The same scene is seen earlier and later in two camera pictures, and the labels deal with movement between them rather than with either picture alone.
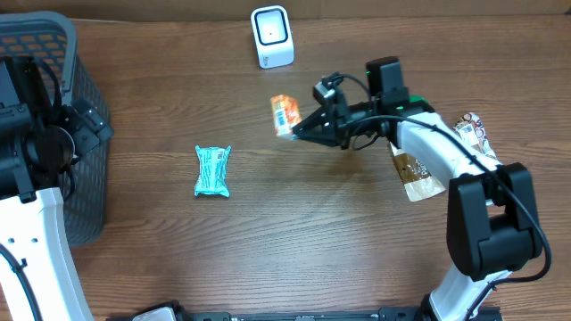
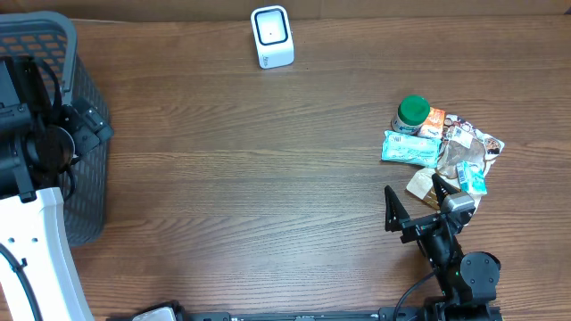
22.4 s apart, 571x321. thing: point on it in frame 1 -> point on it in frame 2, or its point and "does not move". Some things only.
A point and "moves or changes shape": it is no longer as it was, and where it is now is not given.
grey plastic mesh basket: [53, 37] does not move
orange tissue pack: [286, 113] moves or changes shape
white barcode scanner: [273, 36] does not move
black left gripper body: [87, 131] does not move
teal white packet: [212, 177] moves or changes shape
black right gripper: [332, 118] -> [417, 226]
